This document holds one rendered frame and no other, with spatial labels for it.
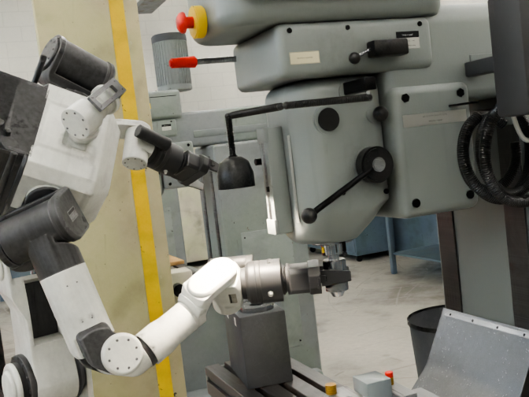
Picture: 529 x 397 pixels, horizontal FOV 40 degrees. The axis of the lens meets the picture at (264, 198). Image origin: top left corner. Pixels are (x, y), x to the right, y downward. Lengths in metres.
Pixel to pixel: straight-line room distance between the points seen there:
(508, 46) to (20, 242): 0.93
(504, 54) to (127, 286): 2.16
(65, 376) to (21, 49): 8.84
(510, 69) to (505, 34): 0.06
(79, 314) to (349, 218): 0.54
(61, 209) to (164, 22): 9.58
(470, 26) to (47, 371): 1.23
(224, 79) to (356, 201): 9.68
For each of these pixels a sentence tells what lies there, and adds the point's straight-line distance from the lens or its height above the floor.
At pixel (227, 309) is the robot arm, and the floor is 1.19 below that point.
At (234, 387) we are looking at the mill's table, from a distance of 1.92.
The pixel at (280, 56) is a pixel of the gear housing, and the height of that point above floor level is 1.67.
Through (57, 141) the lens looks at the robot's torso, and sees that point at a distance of 1.52.
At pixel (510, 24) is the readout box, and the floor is 1.67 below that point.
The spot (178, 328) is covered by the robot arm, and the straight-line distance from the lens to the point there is 1.44.
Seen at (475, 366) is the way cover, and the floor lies 0.97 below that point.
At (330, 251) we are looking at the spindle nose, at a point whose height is 1.29.
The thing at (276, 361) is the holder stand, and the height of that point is 0.97.
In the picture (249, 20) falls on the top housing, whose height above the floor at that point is 1.74.
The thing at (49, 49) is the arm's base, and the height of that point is 1.78.
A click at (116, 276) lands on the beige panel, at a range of 3.11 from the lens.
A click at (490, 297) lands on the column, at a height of 1.12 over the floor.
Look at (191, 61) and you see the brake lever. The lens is 1.48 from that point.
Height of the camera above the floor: 1.51
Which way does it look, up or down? 4 degrees down
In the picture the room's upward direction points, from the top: 7 degrees counter-clockwise
